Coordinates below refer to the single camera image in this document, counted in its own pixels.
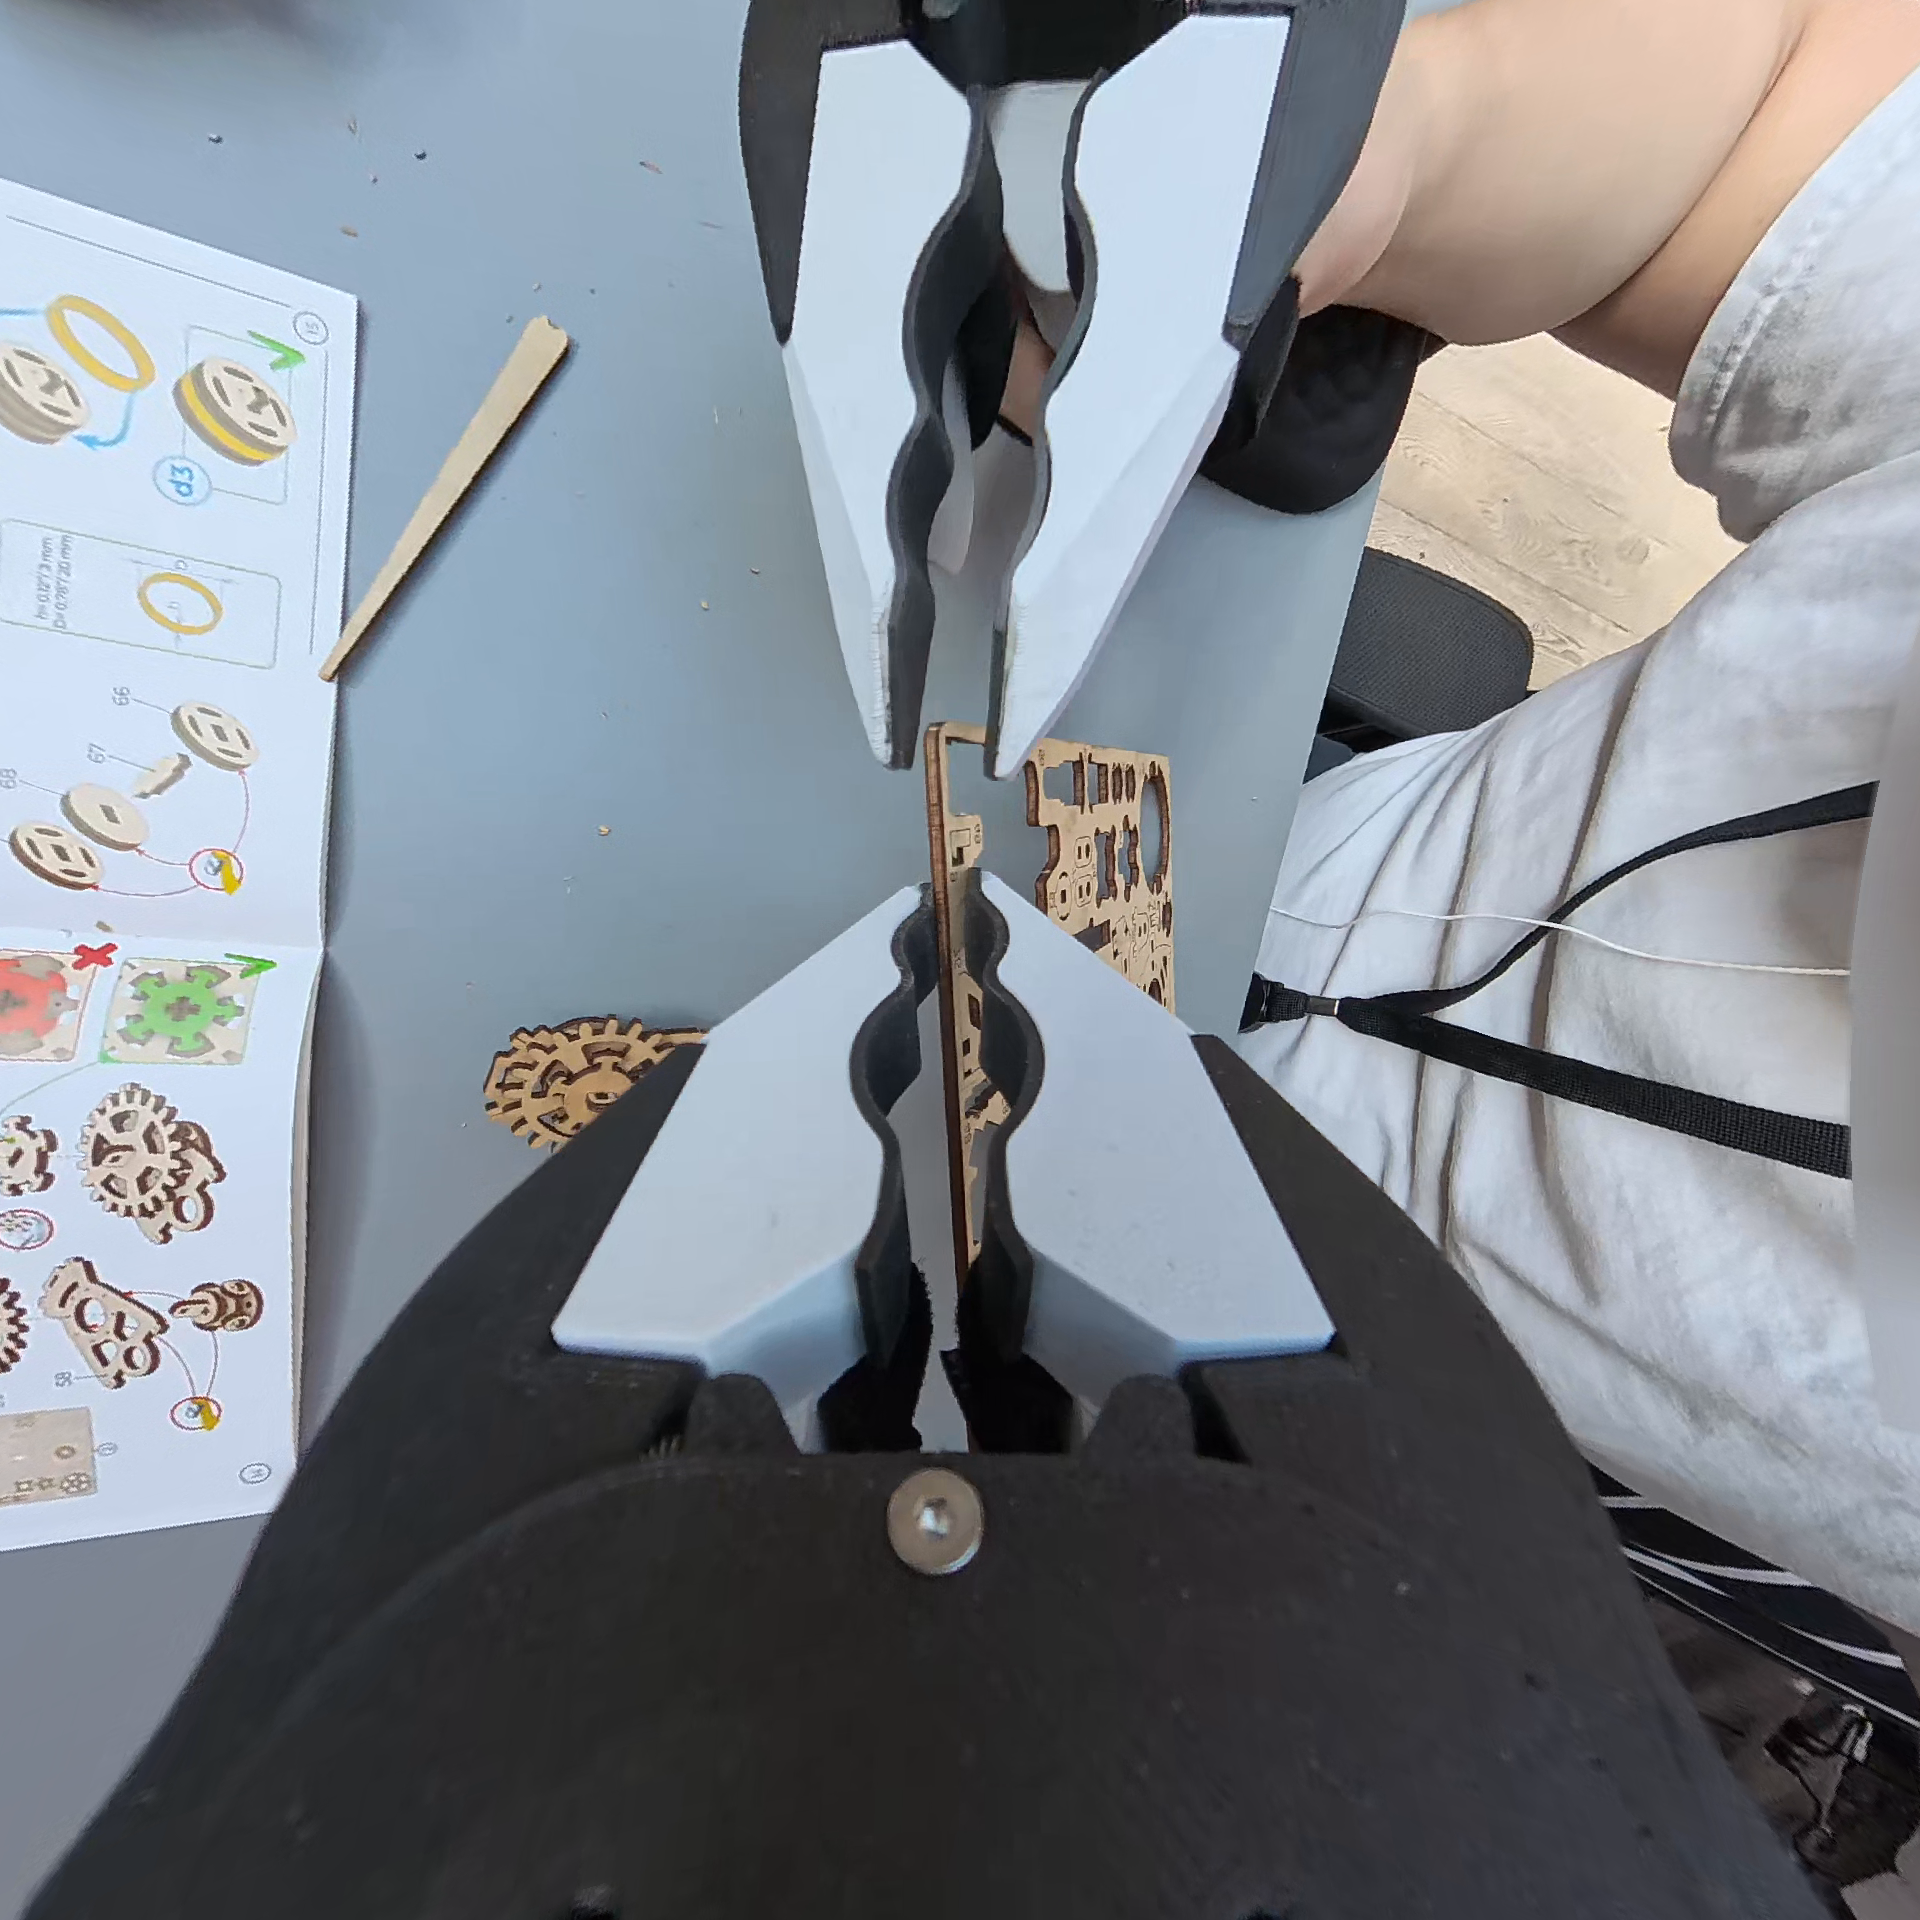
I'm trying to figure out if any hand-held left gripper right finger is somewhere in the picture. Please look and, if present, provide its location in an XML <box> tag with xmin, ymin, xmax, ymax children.
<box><xmin>960</xmin><ymin>875</ymin><xmax>1337</xmax><ymax>1421</ymax></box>

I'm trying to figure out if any thin white cord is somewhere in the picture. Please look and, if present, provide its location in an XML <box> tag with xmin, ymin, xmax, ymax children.
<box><xmin>1272</xmin><ymin>907</ymin><xmax>1853</xmax><ymax>981</ymax></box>

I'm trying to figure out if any wooden gear assembly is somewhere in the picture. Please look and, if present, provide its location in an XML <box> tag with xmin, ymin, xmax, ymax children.
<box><xmin>481</xmin><ymin>1017</ymin><xmax>708</xmax><ymax>1155</ymax></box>

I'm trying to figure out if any black white striped cloth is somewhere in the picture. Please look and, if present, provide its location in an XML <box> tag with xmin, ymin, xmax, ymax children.
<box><xmin>1590</xmin><ymin>1471</ymin><xmax>1920</xmax><ymax>1729</ymax></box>

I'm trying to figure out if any illustrated instruction booklet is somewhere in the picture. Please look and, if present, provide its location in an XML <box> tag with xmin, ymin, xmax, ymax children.
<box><xmin>0</xmin><ymin>177</ymin><xmax>362</xmax><ymax>1554</ymax></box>

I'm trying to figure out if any person's right forearm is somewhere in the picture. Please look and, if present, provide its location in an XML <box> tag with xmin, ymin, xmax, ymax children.
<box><xmin>1291</xmin><ymin>0</ymin><xmax>1853</xmax><ymax>371</ymax></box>

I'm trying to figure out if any black strap harness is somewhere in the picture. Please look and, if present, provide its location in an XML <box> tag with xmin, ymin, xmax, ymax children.
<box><xmin>1241</xmin><ymin>780</ymin><xmax>1879</xmax><ymax>1180</ymax></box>

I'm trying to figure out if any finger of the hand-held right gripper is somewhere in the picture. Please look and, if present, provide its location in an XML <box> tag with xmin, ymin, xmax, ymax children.
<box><xmin>981</xmin><ymin>14</ymin><xmax>1296</xmax><ymax>782</ymax></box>
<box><xmin>775</xmin><ymin>44</ymin><xmax>1008</xmax><ymax>774</ymax></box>

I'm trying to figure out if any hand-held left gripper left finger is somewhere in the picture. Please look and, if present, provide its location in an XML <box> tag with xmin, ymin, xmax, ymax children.
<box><xmin>552</xmin><ymin>882</ymin><xmax>936</xmax><ymax>1454</ymax></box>

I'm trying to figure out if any tapered wooden stick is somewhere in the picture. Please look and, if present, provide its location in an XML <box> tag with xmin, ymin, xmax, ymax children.
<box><xmin>317</xmin><ymin>314</ymin><xmax>572</xmax><ymax>685</ymax></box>

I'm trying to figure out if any laser-cut plywood sheet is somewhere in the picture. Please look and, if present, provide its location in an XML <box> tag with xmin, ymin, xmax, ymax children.
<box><xmin>921</xmin><ymin>721</ymin><xmax>1025</xmax><ymax>1280</ymax></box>
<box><xmin>1022</xmin><ymin>734</ymin><xmax>1175</xmax><ymax>1014</ymax></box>

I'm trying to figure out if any person's white shirt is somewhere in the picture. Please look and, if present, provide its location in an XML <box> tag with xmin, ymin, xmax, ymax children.
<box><xmin>1244</xmin><ymin>66</ymin><xmax>1920</xmax><ymax>1638</ymax></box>

